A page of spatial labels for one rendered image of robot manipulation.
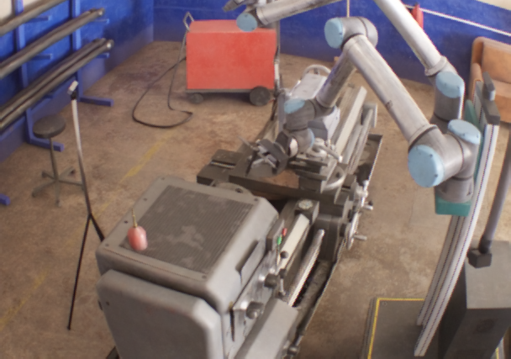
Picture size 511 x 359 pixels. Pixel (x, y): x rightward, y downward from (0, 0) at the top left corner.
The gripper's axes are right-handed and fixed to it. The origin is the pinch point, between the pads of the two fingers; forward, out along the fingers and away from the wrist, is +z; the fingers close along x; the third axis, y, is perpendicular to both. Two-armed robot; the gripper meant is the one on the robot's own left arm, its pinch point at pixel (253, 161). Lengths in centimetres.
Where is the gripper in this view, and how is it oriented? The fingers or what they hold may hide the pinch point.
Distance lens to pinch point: 239.2
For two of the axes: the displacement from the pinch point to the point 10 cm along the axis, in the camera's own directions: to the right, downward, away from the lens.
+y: -2.8, 7.4, 6.1
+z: -6.8, 2.9, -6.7
